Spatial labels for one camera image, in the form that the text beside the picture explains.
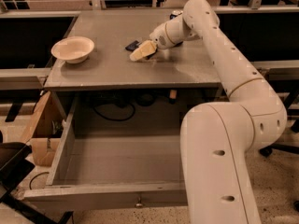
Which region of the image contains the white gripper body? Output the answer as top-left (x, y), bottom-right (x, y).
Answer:
top-left (149, 35), bottom-right (165, 49)

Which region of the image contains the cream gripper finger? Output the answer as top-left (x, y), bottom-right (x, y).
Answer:
top-left (130, 40), bottom-right (157, 62)
top-left (146, 52), bottom-right (156, 60)

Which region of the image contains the dark blue rxbar wrapper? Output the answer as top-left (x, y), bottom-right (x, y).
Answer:
top-left (125, 40), bottom-right (140, 51)

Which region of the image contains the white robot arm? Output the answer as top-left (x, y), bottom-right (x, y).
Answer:
top-left (130, 0), bottom-right (287, 224)

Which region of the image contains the grey open top drawer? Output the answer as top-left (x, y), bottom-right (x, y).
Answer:
top-left (24, 90), bottom-right (201, 211)

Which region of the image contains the metal drawer knob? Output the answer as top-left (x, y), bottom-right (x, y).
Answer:
top-left (135, 196), bottom-right (144, 208)

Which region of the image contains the blue soda can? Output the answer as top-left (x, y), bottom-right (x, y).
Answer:
top-left (169, 10), bottom-right (183, 20)

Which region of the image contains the grey cabinet desk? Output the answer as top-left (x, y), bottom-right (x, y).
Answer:
top-left (45, 9), bottom-right (221, 91)

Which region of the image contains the white paper bowl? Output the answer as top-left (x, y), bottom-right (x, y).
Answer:
top-left (51, 36), bottom-right (94, 63)

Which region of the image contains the cardboard box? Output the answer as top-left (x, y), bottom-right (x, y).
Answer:
top-left (20, 91), bottom-right (66, 167)

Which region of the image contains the black office chair base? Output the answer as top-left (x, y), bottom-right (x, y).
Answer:
top-left (259, 120), bottom-right (299, 212)

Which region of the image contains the black chair at left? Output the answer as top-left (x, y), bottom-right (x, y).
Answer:
top-left (0, 142), bottom-right (73, 224)

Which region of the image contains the black cable under desk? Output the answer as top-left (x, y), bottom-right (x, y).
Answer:
top-left (91, 91), bottom-right (157, 122)

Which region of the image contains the black floor cable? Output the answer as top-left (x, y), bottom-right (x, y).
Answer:
top-left (28, 171), bottom-right (50, 190)

